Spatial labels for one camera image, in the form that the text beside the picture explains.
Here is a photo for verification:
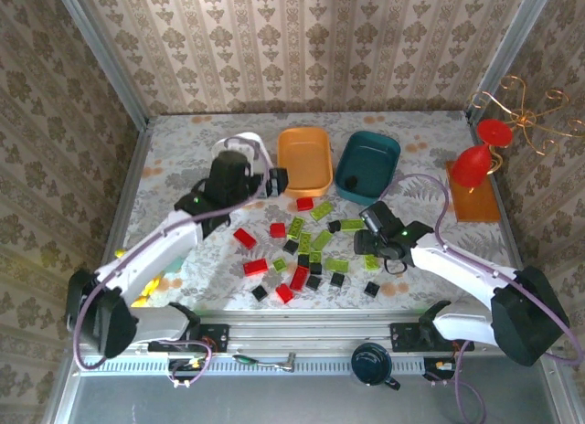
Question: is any yellow plastic toy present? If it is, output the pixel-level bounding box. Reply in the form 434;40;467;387
113;248;162;309

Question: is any orange rectangular board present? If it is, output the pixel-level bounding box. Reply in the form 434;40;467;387
445;160;503;223

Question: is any grey metal shelf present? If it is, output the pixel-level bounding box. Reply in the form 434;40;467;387
49;371;577;424

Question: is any gold wire ornament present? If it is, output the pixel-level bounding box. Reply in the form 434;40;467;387
470;74;585;158

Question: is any aluminium frame post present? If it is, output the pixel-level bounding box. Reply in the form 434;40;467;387
50;0;151;129
464;0;558;117

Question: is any white plastic container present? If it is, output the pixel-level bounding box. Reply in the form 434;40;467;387
212;131;278;205

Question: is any black connector with yellow plug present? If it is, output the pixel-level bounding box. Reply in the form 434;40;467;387
166;356;207;376
422;356;459;383

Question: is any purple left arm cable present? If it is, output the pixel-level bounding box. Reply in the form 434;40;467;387
72;134;274;389

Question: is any metal ratchet tool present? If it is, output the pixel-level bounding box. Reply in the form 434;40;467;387
258;352;298;374

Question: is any orange plastic container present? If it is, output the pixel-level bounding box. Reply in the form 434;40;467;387
276;126;335;199

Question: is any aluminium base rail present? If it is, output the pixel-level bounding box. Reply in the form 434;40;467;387
68;309;563;357

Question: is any floral tablecloth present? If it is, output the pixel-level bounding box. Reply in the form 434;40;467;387
105;111;526;313

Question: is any dark blue mug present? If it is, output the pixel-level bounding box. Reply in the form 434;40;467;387
350;342;402;391

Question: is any red plastic goblet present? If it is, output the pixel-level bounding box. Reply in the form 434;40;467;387
451;118;514;190

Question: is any teal plastic container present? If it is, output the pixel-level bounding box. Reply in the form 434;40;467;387
334;130;402;205

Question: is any grey slotted cable duct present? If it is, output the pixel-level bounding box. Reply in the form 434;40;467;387
75;354;458;376

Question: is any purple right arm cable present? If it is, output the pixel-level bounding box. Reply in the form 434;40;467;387
378;173;584;424

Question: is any aluminium table side rail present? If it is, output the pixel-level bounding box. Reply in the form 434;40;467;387
85;120;154;318
463;111;527;279

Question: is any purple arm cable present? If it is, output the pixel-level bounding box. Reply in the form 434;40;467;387
72;134;274;389
378;173;584;424

